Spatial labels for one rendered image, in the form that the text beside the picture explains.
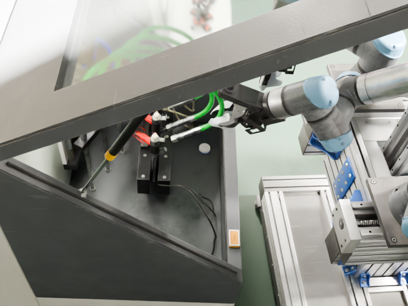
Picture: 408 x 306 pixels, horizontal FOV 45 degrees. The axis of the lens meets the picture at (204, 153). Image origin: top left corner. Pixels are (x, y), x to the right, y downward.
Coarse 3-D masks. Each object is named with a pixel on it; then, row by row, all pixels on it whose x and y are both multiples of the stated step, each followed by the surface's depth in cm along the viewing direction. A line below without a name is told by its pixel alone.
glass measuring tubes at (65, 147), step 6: (72, 138) 149; (60, 144) 143; (66, 144) 145; (72, 144) 151; (60, 150) 146; (66, 150) 148; (72, 150) 148; (78, 150) 155; (66, 156) 150; (72, 156) 150; (78, 156) 155; (66, 162) 151; (72, 162) 152; (66, 168) 153; (72, 168) 153
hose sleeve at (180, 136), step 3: (198, 126) 136; (189, 129) 137; (192, 129) 137; (195, 129) 136; (198, 129) 136; (183, 132) 138; (186, 132) 137; (189, 132) 137; (192, 132) 136; (195, 132) 136; (198, 132) 136; (177, 135) 138; (180, 135) 138; (183, 135) 138; (186, 135) 137; (189, 135) 137; (177, 138) 139; (180, 138) 138
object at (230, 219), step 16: (224, 112) 171; (224, 144) 162; (224, 160) 159; (224, 176) 155; (224, 192) 151; (224, 208) 148; (224, 224) 150; (224, 240) 148; (224, 256) 145; (240, 256) 139
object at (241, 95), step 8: (232, 88) 118; (240, 88) 119; (248, 88) 120; (224, 96) 118; (232, 96) 118; (240, 96) 119; (248, 96) 119; (256, 96) 120; (240, 104) 120; (248, 104) 119; (256, 104) 119
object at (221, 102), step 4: (216, 92) 124; (216, 96) 125; (220, 100) 126; (220, 104) 128; (224, 104) 128; (220, 108) 129; (224, 108) 129; (220, 112) 130; (216, 116) 132; (220, 116) 131; (204, 124) 136; (208, 124) 134; (200, 128) 136; (204, 128) 135
